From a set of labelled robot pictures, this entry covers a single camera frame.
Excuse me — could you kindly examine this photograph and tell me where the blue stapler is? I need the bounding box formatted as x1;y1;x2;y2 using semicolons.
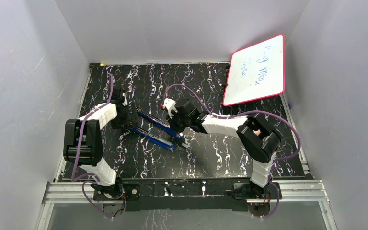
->
136;107;184;139
126;125;176;151

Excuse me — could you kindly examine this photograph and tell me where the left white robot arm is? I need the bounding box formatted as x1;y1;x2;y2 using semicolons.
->
63;88;137;199

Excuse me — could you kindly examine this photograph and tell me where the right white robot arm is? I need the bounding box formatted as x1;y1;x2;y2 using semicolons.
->
162;98;282;198

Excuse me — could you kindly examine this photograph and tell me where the pink framed whiteboard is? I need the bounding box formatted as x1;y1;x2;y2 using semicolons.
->
222;34;285;106

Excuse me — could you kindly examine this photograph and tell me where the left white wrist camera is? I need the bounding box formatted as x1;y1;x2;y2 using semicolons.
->
121;92;128;106

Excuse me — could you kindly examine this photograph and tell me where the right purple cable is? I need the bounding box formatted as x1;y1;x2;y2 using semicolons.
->
161;84;301;219

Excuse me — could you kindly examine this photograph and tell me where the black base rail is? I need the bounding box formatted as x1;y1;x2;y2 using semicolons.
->
92;177;283;215

